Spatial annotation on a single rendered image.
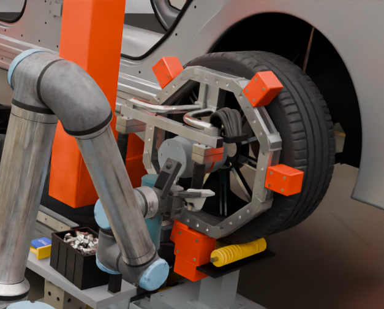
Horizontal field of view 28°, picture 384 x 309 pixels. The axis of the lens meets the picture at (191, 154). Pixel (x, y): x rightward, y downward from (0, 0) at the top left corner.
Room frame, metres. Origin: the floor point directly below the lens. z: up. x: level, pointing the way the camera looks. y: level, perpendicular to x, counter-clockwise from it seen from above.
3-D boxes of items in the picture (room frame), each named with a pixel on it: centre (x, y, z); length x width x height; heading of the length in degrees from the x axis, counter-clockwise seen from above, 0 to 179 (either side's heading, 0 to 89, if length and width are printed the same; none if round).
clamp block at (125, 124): (2.44, 0.21, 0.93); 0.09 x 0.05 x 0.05; 139
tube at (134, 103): (2.45, 0.10, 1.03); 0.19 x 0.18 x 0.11; 139
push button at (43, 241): (2.41, 0.46, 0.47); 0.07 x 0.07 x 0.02; 49
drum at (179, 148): (2.43, -0.01, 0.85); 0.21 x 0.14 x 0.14; 139
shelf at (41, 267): (2.30, 0.33, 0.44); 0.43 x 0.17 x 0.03; 49
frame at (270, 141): (2.48, -0.05, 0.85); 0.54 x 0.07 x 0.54; 49
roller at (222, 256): (2.48, -0.21, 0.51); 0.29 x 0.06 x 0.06; 139
